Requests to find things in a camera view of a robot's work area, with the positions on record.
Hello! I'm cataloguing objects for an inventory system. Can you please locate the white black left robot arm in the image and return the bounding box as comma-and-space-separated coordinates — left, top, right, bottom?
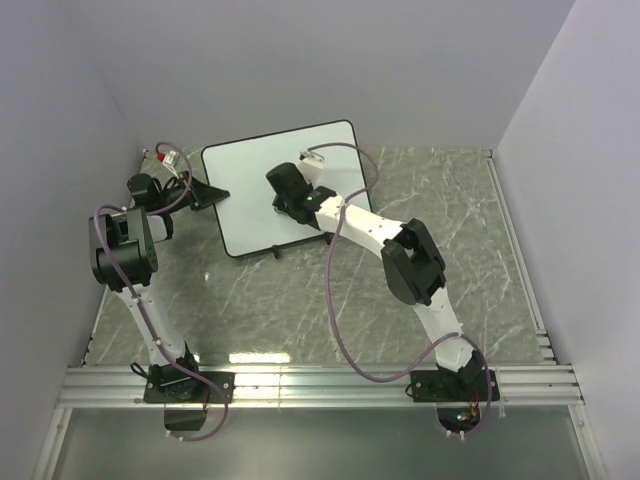
88, 171, 232, 403

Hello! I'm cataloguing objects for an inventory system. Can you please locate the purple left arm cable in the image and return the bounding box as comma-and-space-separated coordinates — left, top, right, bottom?
94, 140, 230, 442

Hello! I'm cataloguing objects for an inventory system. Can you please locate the aluminium front mounting rail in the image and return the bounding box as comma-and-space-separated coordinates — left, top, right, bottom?
57, 364, 584, 409

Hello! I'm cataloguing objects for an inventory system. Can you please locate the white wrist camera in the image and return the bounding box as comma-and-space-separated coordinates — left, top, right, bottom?
297, 150, 325, 185
156, 150, 191, 178

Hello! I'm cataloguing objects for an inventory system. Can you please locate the white whiteboard black frame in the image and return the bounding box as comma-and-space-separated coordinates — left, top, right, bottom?
201, 119, 357, 258

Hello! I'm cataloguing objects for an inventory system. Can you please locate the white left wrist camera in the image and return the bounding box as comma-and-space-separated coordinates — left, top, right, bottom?
156, 150, 191, 178

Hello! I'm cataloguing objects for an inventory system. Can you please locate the aluminium left side rail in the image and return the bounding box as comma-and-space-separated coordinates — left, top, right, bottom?
32, 408, 73, 480

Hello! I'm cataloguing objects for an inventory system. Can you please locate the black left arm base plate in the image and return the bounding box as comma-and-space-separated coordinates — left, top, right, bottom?
143, 371, 235, 404

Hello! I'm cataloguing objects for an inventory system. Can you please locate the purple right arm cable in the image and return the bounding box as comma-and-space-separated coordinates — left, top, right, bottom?
307, 142, 489, 441

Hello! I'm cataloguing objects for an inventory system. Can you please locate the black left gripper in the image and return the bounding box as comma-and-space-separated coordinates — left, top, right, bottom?
156, 171, 228, 214

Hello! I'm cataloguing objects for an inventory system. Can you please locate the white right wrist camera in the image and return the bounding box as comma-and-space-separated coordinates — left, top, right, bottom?
297, 150, 325, 185

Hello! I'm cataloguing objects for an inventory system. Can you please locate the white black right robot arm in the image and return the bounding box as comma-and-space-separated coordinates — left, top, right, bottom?
266, 159, 484, 402

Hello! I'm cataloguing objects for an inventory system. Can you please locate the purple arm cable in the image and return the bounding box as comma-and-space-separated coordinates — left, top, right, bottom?
307, 142, 489, 441
94, 140, 230, 442

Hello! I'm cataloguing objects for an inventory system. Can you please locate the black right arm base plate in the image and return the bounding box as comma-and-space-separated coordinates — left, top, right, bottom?
405, 370, 500, 403

